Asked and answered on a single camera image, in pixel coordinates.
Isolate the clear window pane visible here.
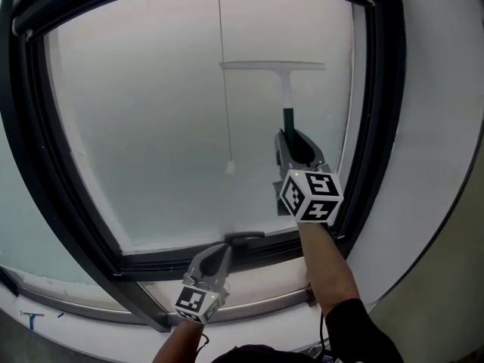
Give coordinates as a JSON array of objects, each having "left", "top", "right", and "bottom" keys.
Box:
[
  {"left": 140, "top": 262, "right": 312, "bottom": 314},
  {"left": 14, "top": 274, "right": 128, "bottom": 312}
]

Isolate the small blue squeegee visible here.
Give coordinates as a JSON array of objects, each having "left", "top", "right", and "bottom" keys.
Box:
[{"left": 20, "top": 310, "right": 45, "bottom": 331}]

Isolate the person's right forearm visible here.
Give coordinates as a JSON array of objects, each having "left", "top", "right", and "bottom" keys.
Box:
[{"left": 296, "top": 219, "right": 361, "bottom": 319}]

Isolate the frosted window glass pane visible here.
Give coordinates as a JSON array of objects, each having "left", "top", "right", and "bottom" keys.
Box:
[{"left": 43, "top": 0, "right": 359, "bottom": 257}]

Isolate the black window frame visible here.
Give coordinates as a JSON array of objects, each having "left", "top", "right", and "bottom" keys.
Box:
[{"left": 0, "top": 0, "right": 408, "bottom": 334}]

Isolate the person's black shirt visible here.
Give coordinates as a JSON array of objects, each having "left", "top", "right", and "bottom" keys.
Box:
[{"left": 211, "top": 296, "right": 405, "bottom": 363}]

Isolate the white squeegee dark green handle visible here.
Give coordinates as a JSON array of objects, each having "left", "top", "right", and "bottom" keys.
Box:
[{"left": 219, "top": 60, "right": 327, "bottom": 150}]

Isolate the person's left forearm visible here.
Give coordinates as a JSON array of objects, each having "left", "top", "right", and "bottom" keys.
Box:
[{"left": 152, "top": 319, "right": 208, "bottom": 363}]

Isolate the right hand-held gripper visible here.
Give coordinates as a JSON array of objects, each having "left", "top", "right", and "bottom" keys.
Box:
[{"left": 271, "top": 128, "right": 345, "bottom": 226}]

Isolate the black window handle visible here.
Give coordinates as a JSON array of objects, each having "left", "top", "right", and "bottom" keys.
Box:
[{"left": 222, "top": 231, "right": 266, "bottom": 247}]

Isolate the wide frosted window pane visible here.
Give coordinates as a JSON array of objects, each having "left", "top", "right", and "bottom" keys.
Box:
[{"left": 0, "top": 126, "right": 105, "bottom": 287}]

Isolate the blind pull cord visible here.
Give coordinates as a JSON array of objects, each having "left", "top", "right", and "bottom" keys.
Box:
[{"left": 216, "top": 0, "right": 237, "bottom": 175}]

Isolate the white window sill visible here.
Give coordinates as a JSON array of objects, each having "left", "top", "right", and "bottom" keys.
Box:
[{"left": 0, "top": 281, "right": 330, "bottom": 359}]

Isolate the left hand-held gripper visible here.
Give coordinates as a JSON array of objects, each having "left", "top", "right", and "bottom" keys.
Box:
[{"left": 174, "top": 244, "right": 233, "bottom": 324}]

